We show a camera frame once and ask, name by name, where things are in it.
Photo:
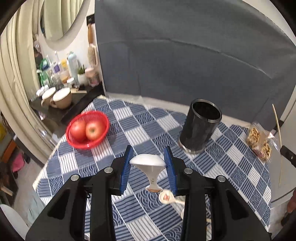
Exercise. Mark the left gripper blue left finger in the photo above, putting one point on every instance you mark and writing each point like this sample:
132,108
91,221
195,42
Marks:
125,172

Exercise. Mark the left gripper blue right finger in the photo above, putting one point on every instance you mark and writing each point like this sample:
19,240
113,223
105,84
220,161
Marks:
172,177

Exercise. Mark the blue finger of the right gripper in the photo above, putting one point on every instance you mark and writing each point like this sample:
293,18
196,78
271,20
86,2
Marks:
288,154

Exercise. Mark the plain white ceramic spoon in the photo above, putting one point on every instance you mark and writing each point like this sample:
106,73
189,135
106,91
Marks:
152,166

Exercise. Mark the white spoon bear print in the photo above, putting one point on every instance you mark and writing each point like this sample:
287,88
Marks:
166,197

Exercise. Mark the long wooden chopstick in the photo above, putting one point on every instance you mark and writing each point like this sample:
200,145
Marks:
280,142

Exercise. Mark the person right hand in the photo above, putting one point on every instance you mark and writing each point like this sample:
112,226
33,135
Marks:
291,206

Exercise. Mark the clear plastic cookie box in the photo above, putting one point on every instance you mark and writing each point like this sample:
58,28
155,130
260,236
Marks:
260,141

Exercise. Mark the blue patterned tablecloth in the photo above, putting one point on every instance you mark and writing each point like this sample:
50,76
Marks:
139,184

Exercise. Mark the red apple right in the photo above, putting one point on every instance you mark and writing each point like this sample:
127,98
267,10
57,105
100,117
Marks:
94,130

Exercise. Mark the red apple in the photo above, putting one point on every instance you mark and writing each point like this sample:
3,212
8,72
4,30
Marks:
78,131
94,130

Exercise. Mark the red plastic basket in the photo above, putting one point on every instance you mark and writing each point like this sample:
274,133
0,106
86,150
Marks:
88,116

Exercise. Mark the red apple left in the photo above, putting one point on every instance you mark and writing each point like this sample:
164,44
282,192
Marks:
78,131

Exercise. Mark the black cylindrical utensil holder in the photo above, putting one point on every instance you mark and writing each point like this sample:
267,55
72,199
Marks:
201,121

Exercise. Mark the black side shelf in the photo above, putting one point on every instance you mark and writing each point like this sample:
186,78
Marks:
58,114

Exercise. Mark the beige ceramic mug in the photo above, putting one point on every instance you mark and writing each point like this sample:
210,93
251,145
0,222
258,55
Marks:
61,99

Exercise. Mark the small potted plant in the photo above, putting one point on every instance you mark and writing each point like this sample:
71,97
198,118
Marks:
82,79

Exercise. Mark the white ceramic mug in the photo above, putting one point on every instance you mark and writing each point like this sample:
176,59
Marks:
47,95

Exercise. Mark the white lotion bottle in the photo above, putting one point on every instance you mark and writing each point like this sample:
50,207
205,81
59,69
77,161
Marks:
73,65

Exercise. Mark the grey fabric backdrop board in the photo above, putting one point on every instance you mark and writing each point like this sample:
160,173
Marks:
226,52

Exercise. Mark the green bottle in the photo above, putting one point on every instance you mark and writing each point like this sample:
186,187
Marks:
44,72

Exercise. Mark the cream curtain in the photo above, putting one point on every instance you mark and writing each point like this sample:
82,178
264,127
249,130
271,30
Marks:
19,80

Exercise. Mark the round wall mirror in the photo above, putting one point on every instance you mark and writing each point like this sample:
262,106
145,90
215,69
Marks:
61,21

